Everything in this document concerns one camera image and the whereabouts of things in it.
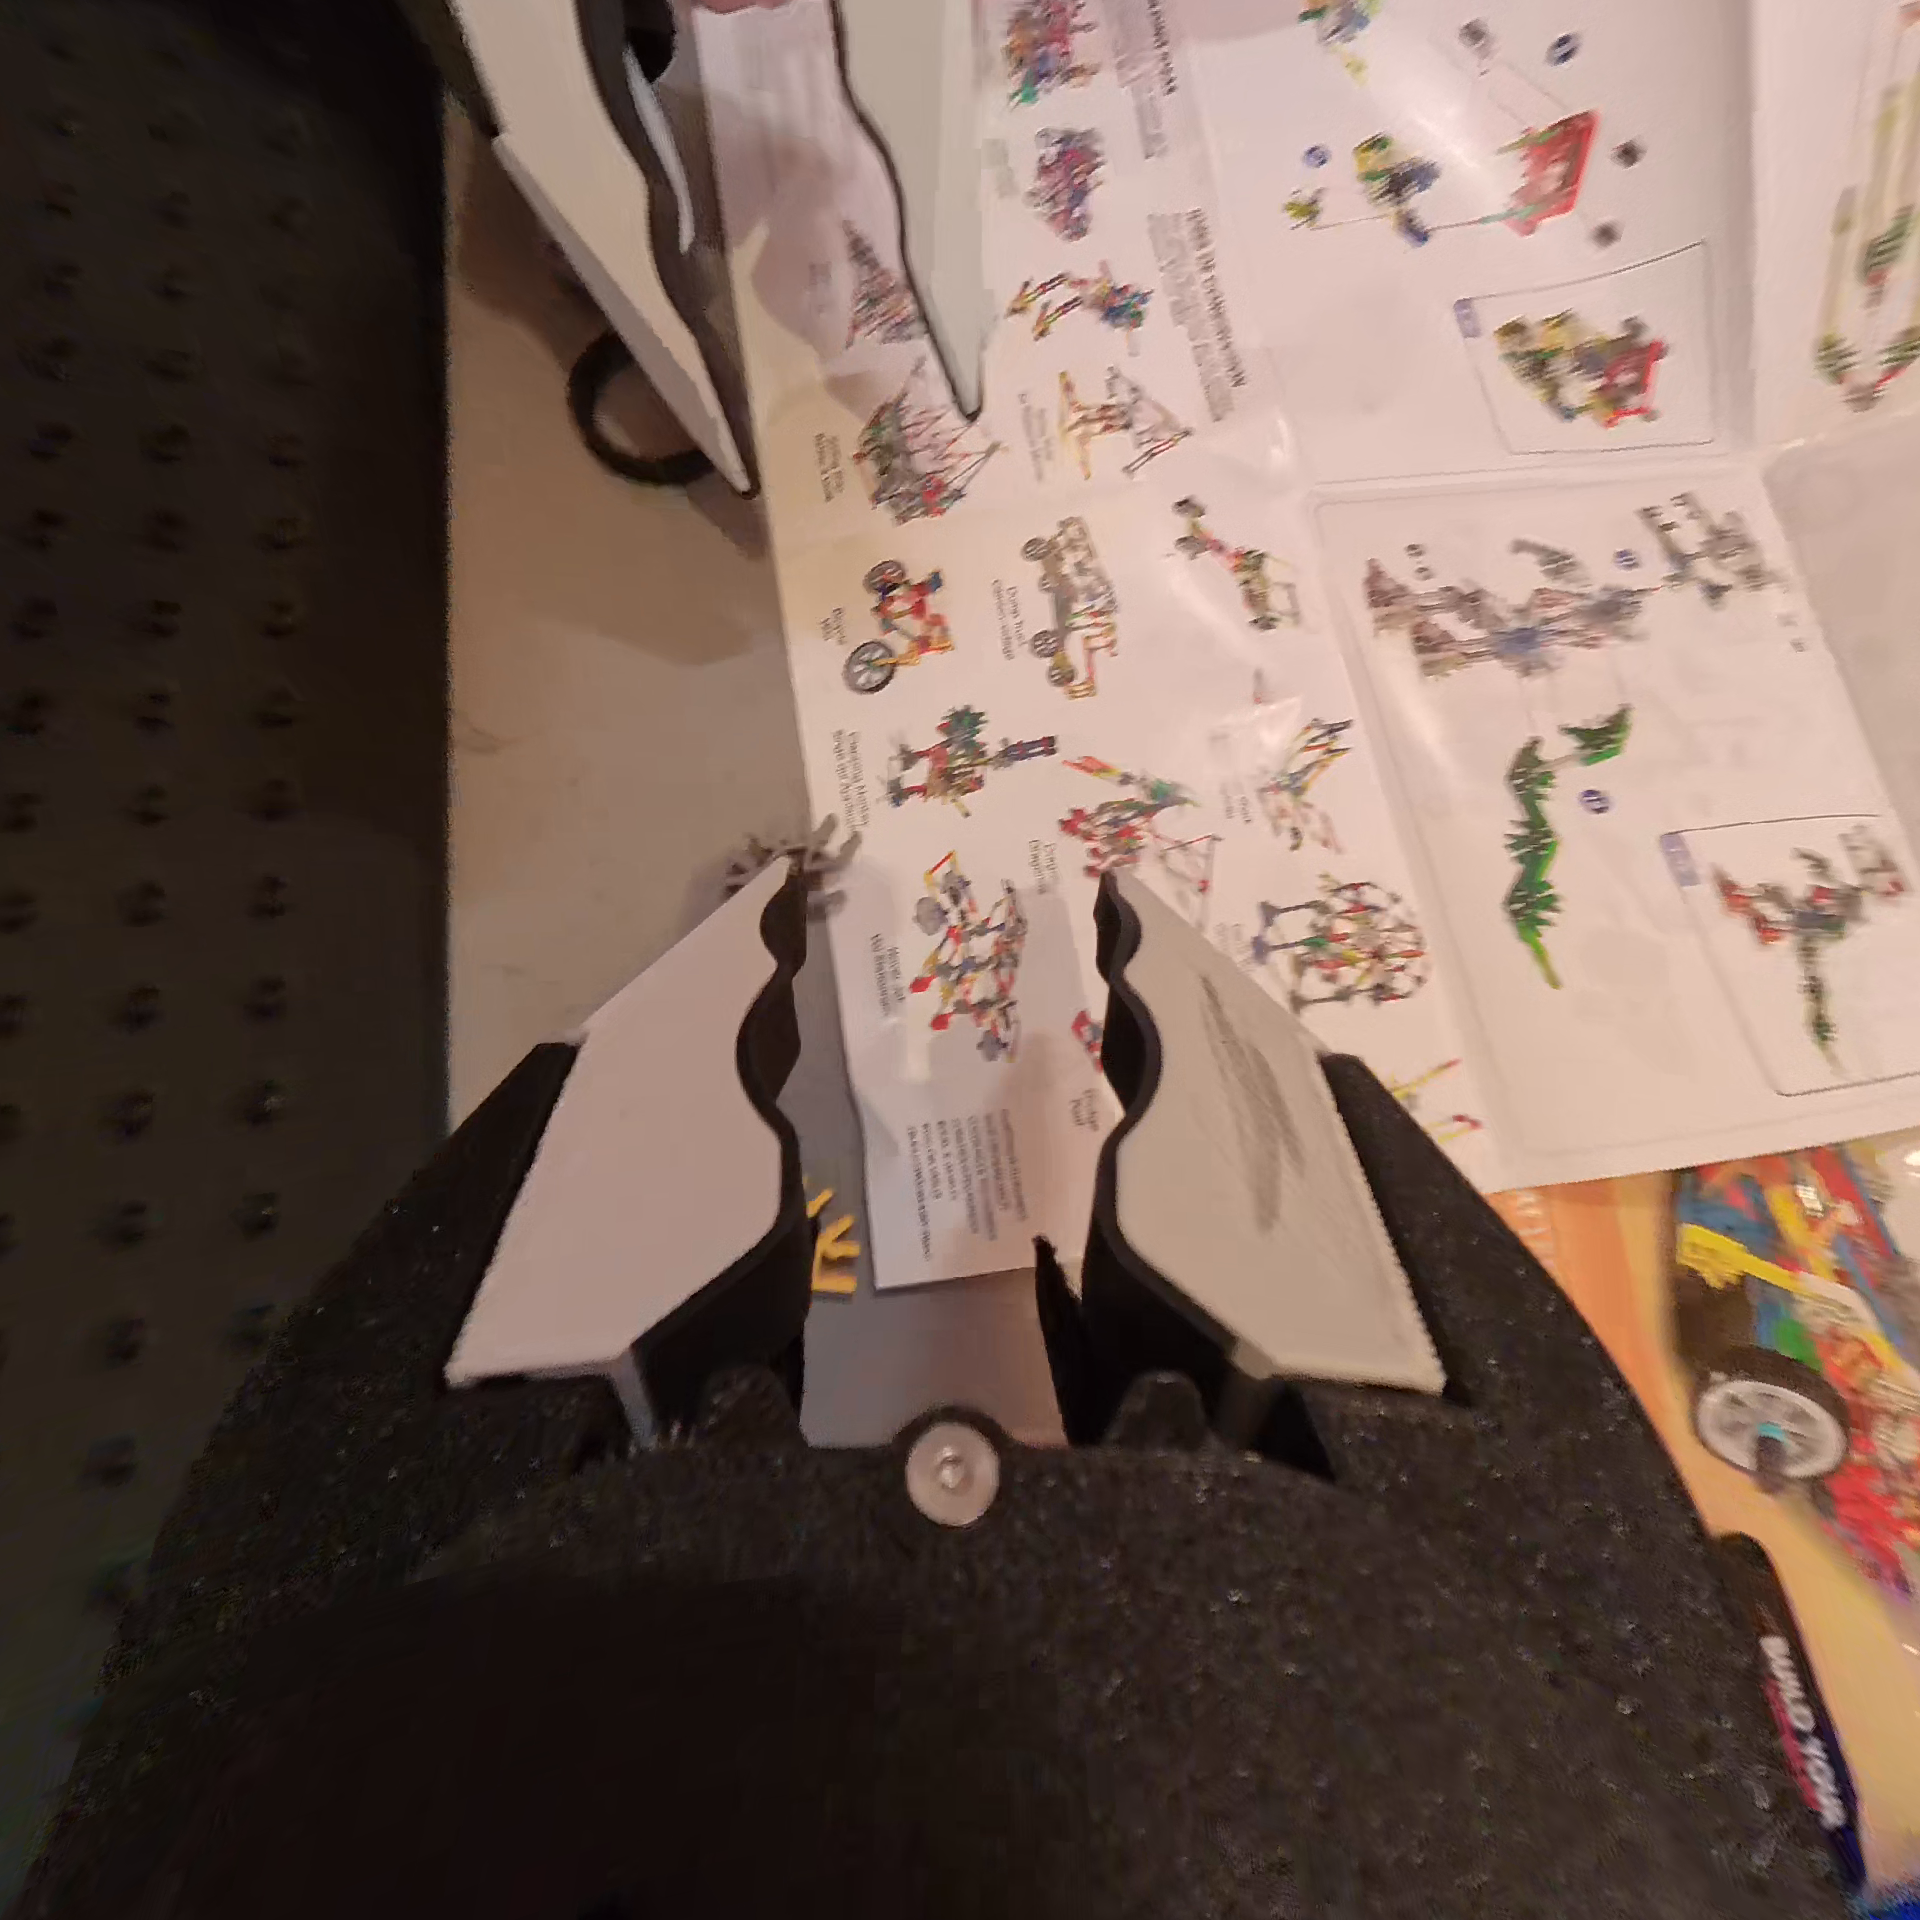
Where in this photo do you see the colourful cardboard toy box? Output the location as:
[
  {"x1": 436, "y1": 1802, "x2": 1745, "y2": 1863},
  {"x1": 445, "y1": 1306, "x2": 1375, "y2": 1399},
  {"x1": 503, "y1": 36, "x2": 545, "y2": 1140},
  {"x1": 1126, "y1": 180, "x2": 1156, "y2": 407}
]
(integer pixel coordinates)
[{"x1": 1477, "y1": 1131, "x2": 1920, "y2": 1920}]

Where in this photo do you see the white printed instruction sheet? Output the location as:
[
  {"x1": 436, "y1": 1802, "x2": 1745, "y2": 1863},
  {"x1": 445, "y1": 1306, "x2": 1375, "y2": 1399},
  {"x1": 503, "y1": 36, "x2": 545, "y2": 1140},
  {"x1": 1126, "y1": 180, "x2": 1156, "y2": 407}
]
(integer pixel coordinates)
[{"x1": 689, "y1": 0, "x2": 1920, "y2": 1292}]

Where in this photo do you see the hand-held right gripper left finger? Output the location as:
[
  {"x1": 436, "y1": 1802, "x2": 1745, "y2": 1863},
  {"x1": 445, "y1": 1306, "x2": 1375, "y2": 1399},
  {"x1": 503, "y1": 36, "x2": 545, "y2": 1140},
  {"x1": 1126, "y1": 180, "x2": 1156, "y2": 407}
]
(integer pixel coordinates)
[{"x1": 440, "y1": 858, "x2": 817, "y2": 1389}]

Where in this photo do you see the grey snowflake connector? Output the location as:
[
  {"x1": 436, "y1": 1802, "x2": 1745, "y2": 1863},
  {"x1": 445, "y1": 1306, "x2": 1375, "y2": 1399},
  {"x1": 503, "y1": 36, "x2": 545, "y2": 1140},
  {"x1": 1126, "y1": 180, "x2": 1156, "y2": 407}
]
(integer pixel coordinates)
[{"x1": 718, "y1": 817, "x2": 859, "y2": 913}]

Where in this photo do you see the black rubber toy tire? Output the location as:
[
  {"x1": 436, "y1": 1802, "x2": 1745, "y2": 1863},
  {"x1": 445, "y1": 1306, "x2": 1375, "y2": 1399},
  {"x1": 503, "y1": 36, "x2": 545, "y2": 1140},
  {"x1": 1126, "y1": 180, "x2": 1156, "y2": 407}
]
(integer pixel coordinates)
[{"x1": 566, "y1": 327, "x2": 711, "y2": 487}]

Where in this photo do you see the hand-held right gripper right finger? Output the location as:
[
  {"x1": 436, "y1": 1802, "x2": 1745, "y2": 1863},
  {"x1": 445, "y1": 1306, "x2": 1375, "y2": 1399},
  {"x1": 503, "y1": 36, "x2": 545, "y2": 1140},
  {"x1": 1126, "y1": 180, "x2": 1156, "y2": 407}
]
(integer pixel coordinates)
[{"x1": 1072, "y1": 870, "x2": 1448, "y2": 1443}]

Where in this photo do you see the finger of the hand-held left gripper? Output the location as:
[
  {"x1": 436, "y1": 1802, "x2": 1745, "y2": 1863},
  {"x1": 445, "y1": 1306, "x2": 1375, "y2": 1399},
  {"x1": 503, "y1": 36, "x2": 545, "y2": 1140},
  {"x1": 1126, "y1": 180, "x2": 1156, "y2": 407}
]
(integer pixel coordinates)
[
  {"x1": 830, "y1": 0, "x2": 1004, "y2": 423},
  {"x1": 451, "y1": 0, "x2": 760, "y2": 500}
]

